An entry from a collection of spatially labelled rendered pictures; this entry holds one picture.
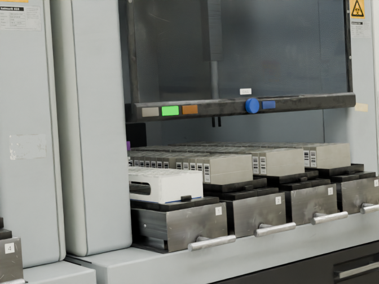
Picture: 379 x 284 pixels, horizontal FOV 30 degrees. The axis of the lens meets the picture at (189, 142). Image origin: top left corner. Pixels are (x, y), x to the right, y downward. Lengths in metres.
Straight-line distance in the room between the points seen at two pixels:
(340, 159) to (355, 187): 0.10
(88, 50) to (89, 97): 0.08
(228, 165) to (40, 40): 0.45
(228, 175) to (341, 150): 0.34
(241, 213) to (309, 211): 0.18
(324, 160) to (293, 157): 0.10
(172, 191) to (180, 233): 0.08
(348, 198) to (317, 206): 0.10
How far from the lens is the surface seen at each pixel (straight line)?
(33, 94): 1.19
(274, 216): 1.39
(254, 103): 1.42
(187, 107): 1.32
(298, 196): 1.43
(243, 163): 1.43
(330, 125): 1.73
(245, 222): 1.34
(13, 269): 1.09
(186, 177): 1.29
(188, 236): 1.25
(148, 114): 1.27
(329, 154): 1.61
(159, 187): 1.26
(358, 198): 1.58
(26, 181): 1.18
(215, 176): 1.38
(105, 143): 1.25
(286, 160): 1.51
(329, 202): 1.50
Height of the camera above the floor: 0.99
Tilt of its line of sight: 3 degrees down
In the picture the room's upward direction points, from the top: 3 degrees counter-clockwise
